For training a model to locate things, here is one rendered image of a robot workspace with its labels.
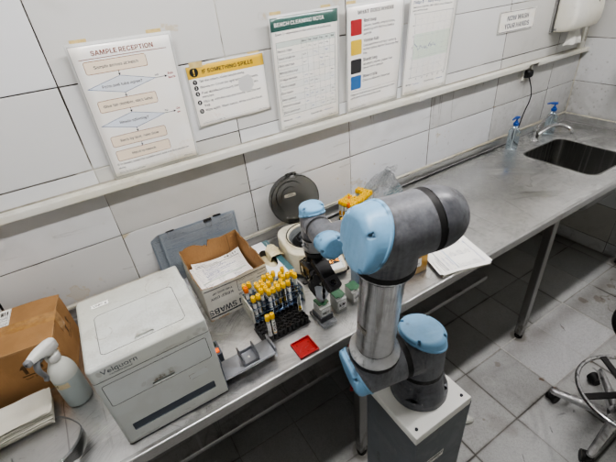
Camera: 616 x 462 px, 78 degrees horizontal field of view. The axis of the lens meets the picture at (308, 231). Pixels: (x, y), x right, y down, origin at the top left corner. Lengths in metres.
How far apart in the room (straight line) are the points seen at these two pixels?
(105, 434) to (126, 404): 0.19
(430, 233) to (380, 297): 0.16
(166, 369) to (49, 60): 0.92
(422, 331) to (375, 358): 0.15
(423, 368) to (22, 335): 1.14
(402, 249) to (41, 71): 1.13
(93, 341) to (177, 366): 0.20
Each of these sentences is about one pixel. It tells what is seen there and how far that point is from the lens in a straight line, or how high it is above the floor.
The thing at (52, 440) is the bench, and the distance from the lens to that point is 1.37.
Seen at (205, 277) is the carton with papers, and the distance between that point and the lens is 1.53.
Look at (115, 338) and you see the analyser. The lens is 1.06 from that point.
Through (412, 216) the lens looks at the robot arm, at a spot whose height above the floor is 1.53.
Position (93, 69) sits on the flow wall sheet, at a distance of 1.37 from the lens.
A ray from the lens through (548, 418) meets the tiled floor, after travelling 2.34.
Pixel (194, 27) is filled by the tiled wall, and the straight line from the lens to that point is 1.45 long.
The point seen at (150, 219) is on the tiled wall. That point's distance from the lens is 1.55.
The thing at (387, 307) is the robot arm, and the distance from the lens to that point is 0.75.
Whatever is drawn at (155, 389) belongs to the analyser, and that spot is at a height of 1.03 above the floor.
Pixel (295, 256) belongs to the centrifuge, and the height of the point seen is 0.98.
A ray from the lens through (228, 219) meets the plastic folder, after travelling 1.61.
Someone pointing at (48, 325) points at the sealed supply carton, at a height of 1.06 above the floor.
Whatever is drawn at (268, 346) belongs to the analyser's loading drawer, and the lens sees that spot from 1.25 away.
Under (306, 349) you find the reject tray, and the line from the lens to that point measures 1.27.
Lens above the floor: 1.85
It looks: 33 degrees down
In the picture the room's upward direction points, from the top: 6 degrees counter-clockwise
